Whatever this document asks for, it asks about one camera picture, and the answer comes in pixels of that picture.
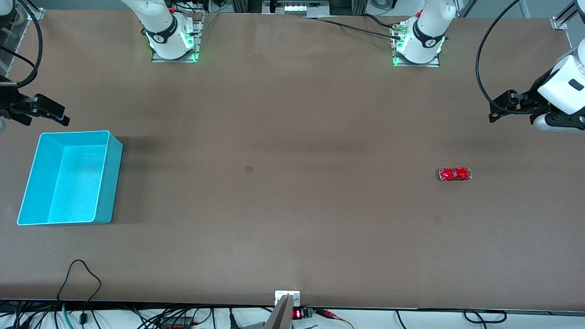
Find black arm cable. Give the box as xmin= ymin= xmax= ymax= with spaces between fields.
xmin=475 ymin=0 xmax=533 ymax=115
xmin=0 ymin=0 xmax=44 ymax=88

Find thin black looped cable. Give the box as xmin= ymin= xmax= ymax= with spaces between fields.
xmin=57 ymin=259 xmax=102 ymax=326

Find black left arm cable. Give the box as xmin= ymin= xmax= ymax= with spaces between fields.
xmin=475 ymin=0 xmax=533 ymax=115

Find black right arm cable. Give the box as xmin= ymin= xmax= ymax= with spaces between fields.
xmin=0 ymin=0 xmax=44 ymax=88

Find black coiled cable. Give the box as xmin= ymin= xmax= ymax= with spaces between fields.
xmin=463 ymin=309 xmax=508 ymax=324

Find white mounting plate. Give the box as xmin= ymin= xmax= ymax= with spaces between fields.
xmin=275 ymin=291 xmax=301 ymax=307

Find red clip lead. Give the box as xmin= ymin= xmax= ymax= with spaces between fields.
xmin=314 ymin=308 xmax=355 ymax=329

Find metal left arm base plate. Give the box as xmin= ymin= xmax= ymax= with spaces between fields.
xmin=391 ymin=21 xmax=441 ymax=68

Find black cable bundle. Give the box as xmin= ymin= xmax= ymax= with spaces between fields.
xmin=0 ymin=301 xmax=60 ymax=329

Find blue plastic box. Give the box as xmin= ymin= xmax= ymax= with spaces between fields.
xmin=17 ymin=130 xmax=124 ymax=226

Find thick black table cable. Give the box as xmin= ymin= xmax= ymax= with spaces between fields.
xmin=314 ymin=17 xmax=404 ymax=41

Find black power strip orange switches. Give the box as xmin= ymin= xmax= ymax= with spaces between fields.
xmin=159 ymin=317 xmax=198 ymax=329

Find aluminium frame rack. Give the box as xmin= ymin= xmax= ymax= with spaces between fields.
xmin=231 ymin=0 xmax=371 ymax=17

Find grey camera mount bar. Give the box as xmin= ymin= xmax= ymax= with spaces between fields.
xmin=264 ymin=294 xmax=294 ymax=329

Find short black base cable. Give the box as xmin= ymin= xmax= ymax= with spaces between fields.
xmin=363 ymin=13 xmax=399 ymax=29

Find red beetle toy car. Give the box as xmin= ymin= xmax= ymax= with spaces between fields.
xmin=439 ymin=167 xmax=473 ymax=182

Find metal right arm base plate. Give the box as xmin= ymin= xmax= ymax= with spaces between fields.
xmin=151 ymin=13 xmax=202 ymax=63

